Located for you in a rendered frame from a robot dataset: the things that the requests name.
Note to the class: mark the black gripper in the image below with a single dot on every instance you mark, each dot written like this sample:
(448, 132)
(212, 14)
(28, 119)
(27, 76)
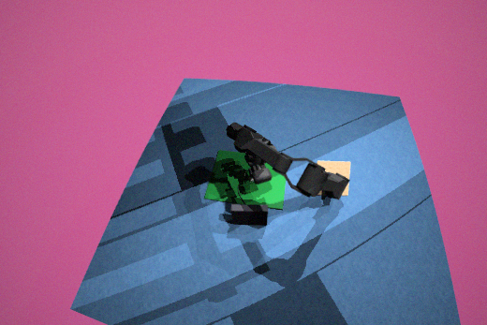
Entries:
(258, 170)

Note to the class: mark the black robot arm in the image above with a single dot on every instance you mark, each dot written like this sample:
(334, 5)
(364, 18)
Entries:
(314, 178)

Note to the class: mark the green circuit board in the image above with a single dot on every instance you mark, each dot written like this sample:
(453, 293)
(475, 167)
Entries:
(227, 174)

